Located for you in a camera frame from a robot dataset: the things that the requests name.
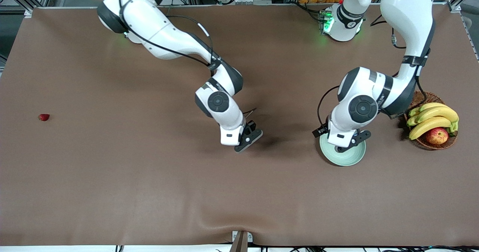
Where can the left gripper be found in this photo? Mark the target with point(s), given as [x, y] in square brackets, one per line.
[320, 132]

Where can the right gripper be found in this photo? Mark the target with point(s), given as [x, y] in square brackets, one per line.
[250, 126]

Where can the red strawberry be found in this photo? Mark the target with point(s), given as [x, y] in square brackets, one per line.
[44, 117]

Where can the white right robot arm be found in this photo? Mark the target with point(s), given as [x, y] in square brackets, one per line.
[161, 31]

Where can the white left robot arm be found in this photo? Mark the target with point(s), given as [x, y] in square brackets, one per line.
[408, 12]

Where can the pale green round plate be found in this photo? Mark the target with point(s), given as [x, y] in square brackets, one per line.
[348, 159]

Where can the greenish yellow banana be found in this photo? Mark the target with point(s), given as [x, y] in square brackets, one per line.
[411, 121]
[413, 112]

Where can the brown wicker basket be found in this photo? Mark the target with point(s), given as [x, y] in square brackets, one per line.
[426, 145]

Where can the red yellow apple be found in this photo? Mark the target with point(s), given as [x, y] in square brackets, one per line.
[436, 136]

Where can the white terminal strip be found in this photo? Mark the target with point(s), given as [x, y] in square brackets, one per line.
[250, 0]

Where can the brown table cover sheet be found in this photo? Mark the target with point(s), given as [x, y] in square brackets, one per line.
[112, 169]

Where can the aluminium table side rail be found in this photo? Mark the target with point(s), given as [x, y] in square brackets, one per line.
[471, 39]

